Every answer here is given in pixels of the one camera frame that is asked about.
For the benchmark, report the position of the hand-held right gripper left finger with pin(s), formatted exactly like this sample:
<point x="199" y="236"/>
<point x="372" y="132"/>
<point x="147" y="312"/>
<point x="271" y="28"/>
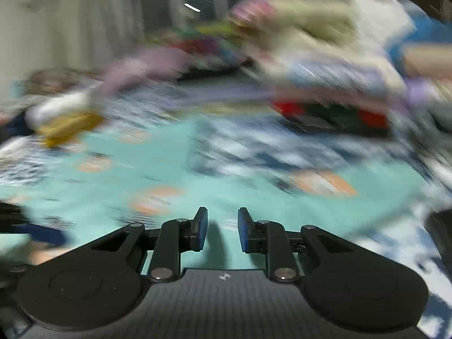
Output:
<point x="201" y="229"/>

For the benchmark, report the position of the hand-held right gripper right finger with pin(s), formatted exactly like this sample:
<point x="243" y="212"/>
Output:
<point x="244" y="231"/>

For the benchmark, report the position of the teal lion print garment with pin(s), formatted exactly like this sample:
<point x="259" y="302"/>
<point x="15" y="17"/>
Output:
<point x="148" y="162"/>

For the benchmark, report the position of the blue patterned bed sheet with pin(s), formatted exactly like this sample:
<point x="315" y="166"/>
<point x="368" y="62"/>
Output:
<point x="240" y="148"/>

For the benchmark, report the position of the yellow folded garment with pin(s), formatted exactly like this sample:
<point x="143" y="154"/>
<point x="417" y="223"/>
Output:
<point x="69" y="127"/>

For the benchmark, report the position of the red and black item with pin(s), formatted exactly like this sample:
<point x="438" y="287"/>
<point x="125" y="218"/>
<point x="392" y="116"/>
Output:
<point x="370" y="118"/>

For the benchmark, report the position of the purple floral pillow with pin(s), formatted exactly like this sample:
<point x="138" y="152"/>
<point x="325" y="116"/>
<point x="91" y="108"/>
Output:
<point x="148" y="65"/>

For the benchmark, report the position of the white floral padded jacket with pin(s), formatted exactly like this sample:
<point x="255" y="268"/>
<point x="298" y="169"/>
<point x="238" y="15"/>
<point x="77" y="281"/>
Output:
<point x="60" y="107"/>

